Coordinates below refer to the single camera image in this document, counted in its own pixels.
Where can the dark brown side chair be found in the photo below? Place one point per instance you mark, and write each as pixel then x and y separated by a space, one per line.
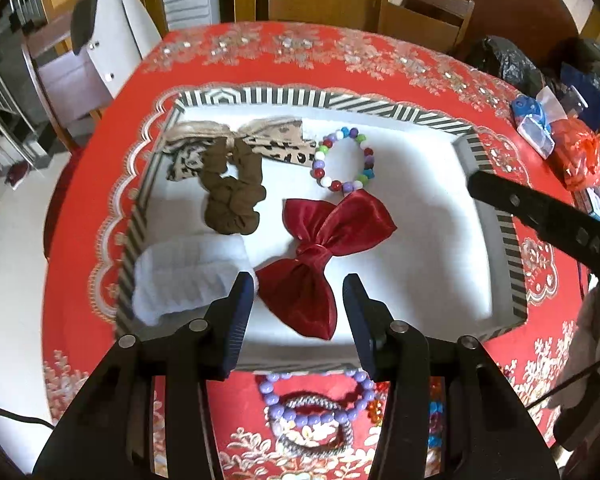
pixel 67 86

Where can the red plastic bag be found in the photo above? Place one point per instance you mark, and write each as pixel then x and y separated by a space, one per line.
pixel 576 156

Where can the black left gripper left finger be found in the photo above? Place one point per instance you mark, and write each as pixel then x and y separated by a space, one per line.
pixel 106 432

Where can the brown scrunchie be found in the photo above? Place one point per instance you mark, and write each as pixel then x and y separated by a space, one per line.
pixel 233 179

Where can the metal stair railing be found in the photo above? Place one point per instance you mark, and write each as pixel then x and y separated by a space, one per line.
pixel 21 116

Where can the white jacket on chair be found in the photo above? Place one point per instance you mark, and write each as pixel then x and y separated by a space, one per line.
pixel 116 35

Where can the striped white tray box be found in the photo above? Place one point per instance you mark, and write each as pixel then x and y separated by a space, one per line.
pixel 300 189

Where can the tissue pack in plastic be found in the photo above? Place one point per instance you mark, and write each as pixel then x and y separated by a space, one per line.
pixel 533 118

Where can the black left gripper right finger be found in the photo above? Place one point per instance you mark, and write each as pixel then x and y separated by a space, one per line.
pixel 488 433

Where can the white fluffy scrunchie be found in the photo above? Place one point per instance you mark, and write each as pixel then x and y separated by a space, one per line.
pixel 186 273

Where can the black plastic bag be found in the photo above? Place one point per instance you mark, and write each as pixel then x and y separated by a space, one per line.
pixel 499 57

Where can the navy blue cap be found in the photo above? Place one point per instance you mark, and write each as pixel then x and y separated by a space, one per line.
pixel 574 78

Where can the dark wooden chair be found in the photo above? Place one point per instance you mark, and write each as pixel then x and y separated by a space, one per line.
pixel 439 25

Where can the red satin bow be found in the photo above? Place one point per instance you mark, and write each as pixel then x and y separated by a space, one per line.
pixel 295 289

